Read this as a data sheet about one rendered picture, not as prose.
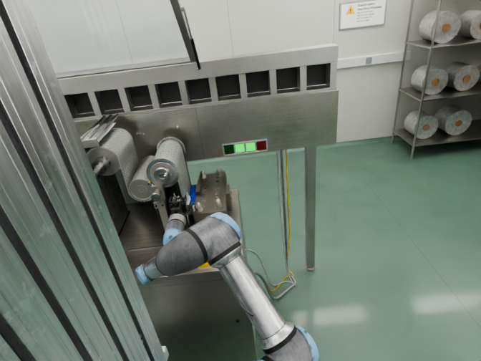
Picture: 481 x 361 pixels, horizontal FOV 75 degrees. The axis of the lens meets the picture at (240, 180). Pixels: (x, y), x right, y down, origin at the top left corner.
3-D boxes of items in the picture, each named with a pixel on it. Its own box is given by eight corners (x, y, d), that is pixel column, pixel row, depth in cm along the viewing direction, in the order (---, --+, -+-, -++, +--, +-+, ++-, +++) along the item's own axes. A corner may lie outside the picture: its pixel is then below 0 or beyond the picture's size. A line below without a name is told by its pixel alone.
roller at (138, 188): (132, 202, 150) (124, 180, 144) (144, 176, 172) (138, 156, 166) (157, 199, 150) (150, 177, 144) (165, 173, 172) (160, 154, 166)
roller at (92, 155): (93, 177, 143) (82, 150, 136) (110, 154, 165) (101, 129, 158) (123, 173, 143) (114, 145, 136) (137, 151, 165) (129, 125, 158)
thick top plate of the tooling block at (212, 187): (195, 224, 154) (192, 214, 150) (200, 183, 188) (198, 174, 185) (227, 220, 153) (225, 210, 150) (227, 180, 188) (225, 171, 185)
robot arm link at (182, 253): (175, 285, 83) (144, 291, 124) (208, 262, 88) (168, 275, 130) (154, 246, 83) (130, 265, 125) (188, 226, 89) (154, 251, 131)
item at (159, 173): (150, 172, 140) (164, 165, 138) (151, 170, 141) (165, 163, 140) (159, 185, 143) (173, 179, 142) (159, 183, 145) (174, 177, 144)
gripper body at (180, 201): (186, 193, 142) (183, 208, 132) (190, 209, 146) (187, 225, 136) (169, 195, 142) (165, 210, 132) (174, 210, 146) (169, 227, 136)
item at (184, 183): (185, 212, 154) (177, 180, 145) (190, 188, 175) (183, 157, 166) (186, 212, 154) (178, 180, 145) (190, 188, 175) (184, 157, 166)
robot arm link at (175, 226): (164, 253, 123) (159, 237, 119) (169, 236, 133) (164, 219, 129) (184, 251, 123) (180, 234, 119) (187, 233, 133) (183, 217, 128)
